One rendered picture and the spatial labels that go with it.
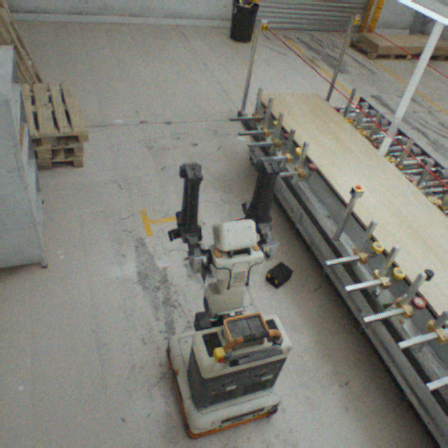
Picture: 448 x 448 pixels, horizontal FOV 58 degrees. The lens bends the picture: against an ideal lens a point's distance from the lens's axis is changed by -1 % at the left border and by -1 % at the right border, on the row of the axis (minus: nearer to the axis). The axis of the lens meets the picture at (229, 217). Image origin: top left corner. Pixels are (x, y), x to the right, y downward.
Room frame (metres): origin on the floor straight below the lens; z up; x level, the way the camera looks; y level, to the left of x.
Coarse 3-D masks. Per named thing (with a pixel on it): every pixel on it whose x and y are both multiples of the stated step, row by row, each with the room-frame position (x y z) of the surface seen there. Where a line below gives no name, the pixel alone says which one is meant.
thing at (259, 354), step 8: (280, 344) 1.26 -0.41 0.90; (232, 352) 1.15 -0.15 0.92; (248, 352) 1.18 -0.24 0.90; (256, 352) 1.19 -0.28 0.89; (264, 352) 1.19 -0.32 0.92; (272, 352) 1.18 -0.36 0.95; (280, 352) 1.19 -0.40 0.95; (240, 360) 1.09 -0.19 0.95; (248, 360) 1.11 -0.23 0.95; (256, 360) 1.12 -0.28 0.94
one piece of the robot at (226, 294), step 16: (208, 256) 1.52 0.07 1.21; (224, 256) 1.52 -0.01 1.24; (240, 256) 1.54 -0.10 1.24; (256, 256) 1.56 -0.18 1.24; (224, 272) 1.47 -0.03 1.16; (240, 272) 1.51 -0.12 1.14; (256, 272) 1.55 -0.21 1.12; (208, 288) 1.57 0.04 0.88; (224, 288) 1.47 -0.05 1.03; (240, 288) 1.57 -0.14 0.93; (208, 304) 1.53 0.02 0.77; (224, 304) 1.53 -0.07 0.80; (240, 304) 1.58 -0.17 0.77
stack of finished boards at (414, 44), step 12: (360, 36) 9.92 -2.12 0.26; (372, 36) 9.90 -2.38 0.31; (384, 36) 10.10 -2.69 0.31; (396, 36) 10.31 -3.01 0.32; (408, 36) 10.53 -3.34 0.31; (420, 36) 10.75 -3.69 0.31; (372, 48) 9.48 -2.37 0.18; (384, 48) 9.40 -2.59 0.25; (396, 48) 9.56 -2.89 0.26; (408, 48) 9.72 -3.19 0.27; (420, 48) 9.89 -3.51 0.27; (444, 48) 10.26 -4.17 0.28
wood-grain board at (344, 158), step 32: (288, 96) 4.46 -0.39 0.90; (320, 96) 4.62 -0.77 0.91; (288, 128) 3.71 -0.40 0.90; (320, 128) 3.84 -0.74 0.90; (352, 128) 3.98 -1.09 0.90; (320, 160) 3.23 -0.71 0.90; (352, 160) 3.34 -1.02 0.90; (384, 160) 3.46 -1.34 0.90; (384, 192) 2.92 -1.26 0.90; (416, 192) 3.02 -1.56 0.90; (384, 224) 2.48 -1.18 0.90; (416, 224) 2.56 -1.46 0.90; (416, 256) 2.19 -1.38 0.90
